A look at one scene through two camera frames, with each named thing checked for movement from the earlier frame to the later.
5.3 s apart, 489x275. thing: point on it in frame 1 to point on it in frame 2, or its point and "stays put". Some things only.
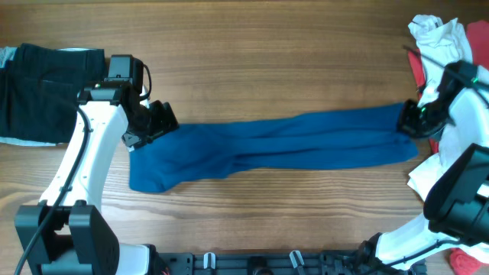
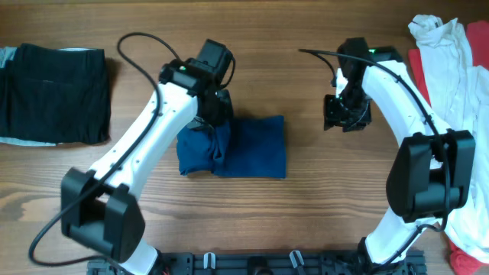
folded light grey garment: x=7 y=55 stays put
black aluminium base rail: x=270 y=263 stays put
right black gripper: x=411 y=119 to x=344 y=119
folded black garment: x=40 y=89 stays put
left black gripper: x=160 y=122 to x=215 y=113
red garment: x=462 y=262 stays put
